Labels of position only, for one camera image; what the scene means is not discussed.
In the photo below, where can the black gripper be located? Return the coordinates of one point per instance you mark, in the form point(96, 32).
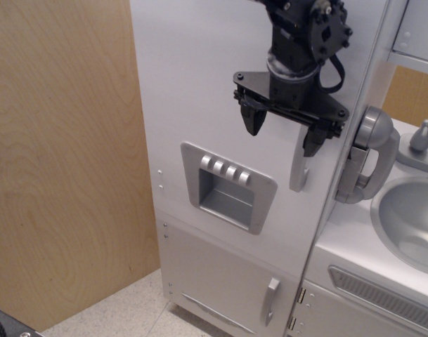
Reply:
point(304, 101)

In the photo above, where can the silver toy faucet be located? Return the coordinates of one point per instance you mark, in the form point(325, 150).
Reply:
point(413, 147)

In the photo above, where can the silver toy telephone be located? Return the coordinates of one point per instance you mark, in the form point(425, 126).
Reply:
point(370, 159)

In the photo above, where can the silver freezer door handle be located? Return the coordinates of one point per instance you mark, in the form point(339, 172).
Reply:
point(271, 291)

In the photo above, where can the grey oven vent panel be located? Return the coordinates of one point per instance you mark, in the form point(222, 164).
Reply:
point(380, 297)

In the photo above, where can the white fridge door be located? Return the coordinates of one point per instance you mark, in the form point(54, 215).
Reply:
point(187, 53)

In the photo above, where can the silver ice dispenser panel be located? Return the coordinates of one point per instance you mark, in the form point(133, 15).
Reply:
point(223, 188)

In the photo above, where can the white freezer lower door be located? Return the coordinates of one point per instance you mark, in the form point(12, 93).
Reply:
point(219, 283)

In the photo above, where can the silver sink basin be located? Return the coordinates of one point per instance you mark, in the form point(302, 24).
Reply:
point(399, 214)

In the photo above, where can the black equipment corner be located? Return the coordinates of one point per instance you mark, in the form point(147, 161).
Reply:
point(9, 326)

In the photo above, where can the silver fridge door handle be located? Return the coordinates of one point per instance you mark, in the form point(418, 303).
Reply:
point(299, 170)

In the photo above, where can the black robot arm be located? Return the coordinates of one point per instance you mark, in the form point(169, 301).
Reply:
point(305, 35)

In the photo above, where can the brass cabinet hinge lower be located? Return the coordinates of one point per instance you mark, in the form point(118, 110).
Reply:
point(292, 324)

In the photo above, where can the brass cabinet hinge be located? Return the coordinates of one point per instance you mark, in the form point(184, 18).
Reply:
point(292, 324)
point(301, 294)

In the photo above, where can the plywood board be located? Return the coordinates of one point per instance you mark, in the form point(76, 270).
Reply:
point(76, 209)

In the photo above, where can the brass cabinet hinge upper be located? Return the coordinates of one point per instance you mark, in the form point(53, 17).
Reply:
point(301, 294)

